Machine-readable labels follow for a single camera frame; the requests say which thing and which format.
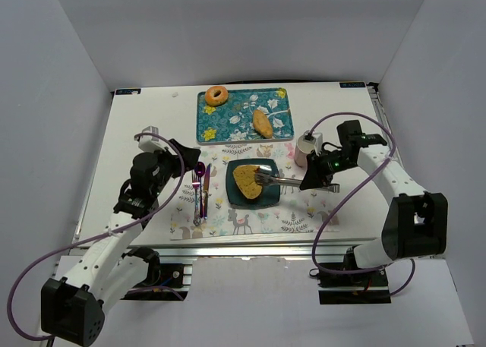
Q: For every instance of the teal floral tray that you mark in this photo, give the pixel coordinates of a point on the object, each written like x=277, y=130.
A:
x=232, y=122

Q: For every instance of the aluminium table frame rail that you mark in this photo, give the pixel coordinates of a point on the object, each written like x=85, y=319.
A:
x=359, y=208

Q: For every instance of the iridescent fork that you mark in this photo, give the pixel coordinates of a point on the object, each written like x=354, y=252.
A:
x=195, y=180

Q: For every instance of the orange bagel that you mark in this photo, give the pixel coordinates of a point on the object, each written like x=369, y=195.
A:
x=216, y=96

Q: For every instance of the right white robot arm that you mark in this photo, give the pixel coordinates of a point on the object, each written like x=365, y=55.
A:
x=416, y=222

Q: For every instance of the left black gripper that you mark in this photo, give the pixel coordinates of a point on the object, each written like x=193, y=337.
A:
x=179, y=157

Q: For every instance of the small oblong bread roll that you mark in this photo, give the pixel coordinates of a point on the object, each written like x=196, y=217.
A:
x=262, y=124

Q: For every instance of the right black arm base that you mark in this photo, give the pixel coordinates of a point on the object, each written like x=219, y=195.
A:
x=363, y=288

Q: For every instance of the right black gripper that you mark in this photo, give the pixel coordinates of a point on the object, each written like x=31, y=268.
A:
x=314, y=168

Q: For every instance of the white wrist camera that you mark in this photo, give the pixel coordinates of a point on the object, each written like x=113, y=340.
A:
x=312, y=141
x=150, y=138

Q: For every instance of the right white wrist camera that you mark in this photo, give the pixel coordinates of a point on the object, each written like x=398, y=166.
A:
x=312, y=141

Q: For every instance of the iridescent table knife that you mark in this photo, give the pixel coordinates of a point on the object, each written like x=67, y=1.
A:
x=205, y=196

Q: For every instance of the left corner marker label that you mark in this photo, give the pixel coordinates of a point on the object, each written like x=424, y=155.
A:
x=128, y=91

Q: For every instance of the pink mug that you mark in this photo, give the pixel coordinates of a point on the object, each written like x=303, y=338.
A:
x=300, y=157

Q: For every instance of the purple iridescent spoon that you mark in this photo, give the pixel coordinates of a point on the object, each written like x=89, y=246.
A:
x=200, y=169

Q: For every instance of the bread slice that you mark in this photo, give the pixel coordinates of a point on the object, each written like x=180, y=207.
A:
x=244, y=177

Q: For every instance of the floral animal placemat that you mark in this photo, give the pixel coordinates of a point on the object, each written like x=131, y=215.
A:
x=296, y=212

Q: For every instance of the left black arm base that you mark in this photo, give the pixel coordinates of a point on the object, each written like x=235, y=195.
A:
x=162, y=282

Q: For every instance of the corner marker label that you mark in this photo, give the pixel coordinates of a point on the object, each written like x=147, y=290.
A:
x=128, y=91
x=352, y=84

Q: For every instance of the dark teal square plate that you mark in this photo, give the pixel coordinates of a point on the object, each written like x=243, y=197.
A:
x=268, y=198

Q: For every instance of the metal tongs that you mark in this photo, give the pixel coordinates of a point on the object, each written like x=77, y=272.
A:
x=264, y=177

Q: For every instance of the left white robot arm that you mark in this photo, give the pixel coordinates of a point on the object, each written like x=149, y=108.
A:
x=74, y=307

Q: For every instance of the right corner marker label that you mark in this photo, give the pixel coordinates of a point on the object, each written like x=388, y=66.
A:
x=352, y=84

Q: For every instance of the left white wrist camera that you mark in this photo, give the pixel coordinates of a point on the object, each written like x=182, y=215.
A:
x=150, y=138

